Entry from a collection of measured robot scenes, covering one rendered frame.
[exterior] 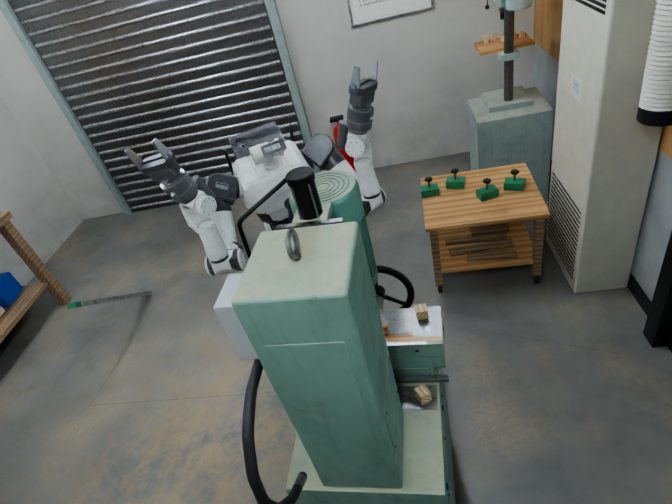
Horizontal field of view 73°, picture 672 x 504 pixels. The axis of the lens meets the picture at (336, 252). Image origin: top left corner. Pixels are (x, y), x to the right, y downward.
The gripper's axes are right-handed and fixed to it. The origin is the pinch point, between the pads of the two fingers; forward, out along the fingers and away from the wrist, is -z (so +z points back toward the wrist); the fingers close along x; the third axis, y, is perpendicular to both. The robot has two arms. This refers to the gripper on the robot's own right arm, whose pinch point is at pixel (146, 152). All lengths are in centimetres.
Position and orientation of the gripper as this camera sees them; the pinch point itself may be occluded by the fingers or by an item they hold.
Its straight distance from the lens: 143.9
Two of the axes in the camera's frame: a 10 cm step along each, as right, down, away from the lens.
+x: 9.1, -1.6, -3.9
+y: -1.1, 8.1, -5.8
